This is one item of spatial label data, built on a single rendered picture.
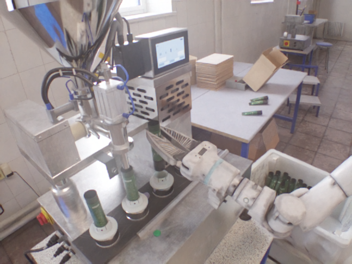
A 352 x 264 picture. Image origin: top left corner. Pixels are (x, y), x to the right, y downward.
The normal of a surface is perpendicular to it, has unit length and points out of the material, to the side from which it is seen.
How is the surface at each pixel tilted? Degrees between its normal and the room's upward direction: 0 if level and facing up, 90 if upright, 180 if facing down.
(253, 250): 0
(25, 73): 90
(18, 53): 90
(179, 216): 0
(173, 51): 90
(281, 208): 13
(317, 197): 41
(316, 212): 36
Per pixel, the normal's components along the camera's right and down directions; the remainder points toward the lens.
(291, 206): 0.07, -0.75
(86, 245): -0.07, -0.86
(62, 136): 0.77, 0.27
